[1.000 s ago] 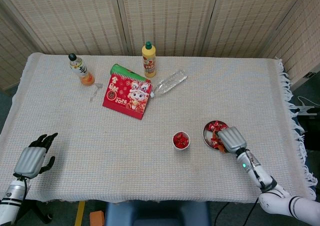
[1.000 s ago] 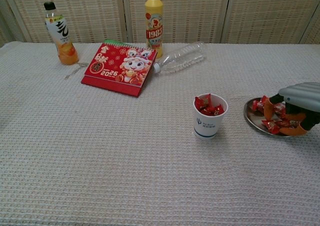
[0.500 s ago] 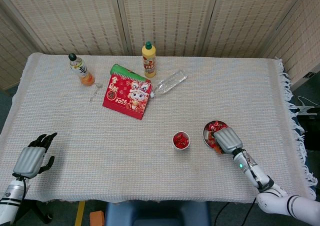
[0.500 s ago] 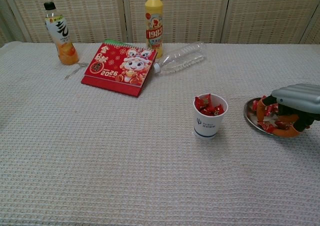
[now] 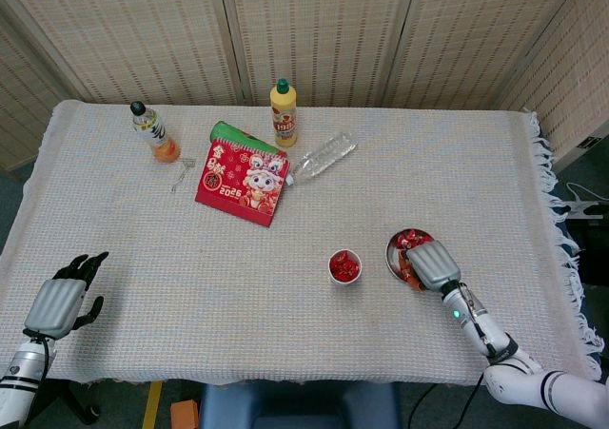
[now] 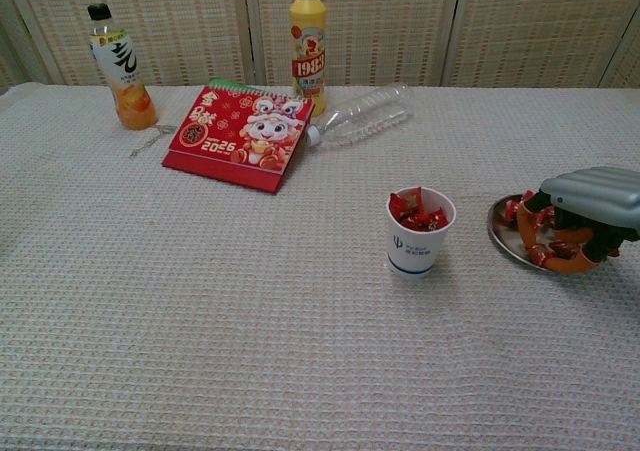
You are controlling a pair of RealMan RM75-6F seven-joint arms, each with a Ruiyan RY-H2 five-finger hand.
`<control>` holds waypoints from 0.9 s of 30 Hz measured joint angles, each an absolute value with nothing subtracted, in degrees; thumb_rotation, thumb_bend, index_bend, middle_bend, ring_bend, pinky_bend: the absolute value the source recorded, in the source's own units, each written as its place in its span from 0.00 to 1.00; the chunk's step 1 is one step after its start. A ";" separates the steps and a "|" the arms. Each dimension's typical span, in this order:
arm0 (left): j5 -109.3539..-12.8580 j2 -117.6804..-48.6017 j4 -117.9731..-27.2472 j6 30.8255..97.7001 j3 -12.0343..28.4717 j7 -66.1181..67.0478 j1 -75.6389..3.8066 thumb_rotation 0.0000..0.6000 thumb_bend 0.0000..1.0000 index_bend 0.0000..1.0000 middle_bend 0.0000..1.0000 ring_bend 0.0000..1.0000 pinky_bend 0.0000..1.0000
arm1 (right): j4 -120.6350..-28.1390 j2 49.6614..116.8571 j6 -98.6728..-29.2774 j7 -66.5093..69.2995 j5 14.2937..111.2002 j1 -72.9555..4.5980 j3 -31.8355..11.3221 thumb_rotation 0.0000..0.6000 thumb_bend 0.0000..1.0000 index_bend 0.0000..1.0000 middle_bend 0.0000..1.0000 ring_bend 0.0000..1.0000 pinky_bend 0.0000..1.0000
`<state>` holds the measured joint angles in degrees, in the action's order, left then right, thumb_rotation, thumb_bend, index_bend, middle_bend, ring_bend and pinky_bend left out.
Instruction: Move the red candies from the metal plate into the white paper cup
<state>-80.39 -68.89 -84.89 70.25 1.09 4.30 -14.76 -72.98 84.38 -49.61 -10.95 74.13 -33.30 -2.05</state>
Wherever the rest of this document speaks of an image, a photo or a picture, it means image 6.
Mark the right orange-tipped silver robot hand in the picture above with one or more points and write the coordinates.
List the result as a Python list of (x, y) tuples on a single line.
[(595, 201)]

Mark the round metal plate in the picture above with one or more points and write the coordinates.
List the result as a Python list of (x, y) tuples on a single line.
[(502, 236)]

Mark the white paper cup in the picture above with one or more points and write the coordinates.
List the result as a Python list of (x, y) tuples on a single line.
[(417, 251)]

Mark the clear empty plastic bottle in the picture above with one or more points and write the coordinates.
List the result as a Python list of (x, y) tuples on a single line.
[(365, 116)]

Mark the beige woven folding screen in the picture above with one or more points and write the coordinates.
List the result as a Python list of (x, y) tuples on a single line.
[(400, 31)]

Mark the yellow detergent bottle green cap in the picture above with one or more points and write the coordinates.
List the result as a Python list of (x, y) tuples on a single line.
[(308, 46)]

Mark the red 2026 desk calendar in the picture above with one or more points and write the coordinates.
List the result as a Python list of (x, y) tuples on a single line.
[(235, 136)]

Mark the white waffle tablecloth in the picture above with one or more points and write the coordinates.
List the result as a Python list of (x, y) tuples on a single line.
[(200, 321)]

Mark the silver metal paper clip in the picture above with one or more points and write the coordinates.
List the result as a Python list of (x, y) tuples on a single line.
[(165, 129)]

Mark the orange juice bottle black cap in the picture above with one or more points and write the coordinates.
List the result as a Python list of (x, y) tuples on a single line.
[(127, 81)]

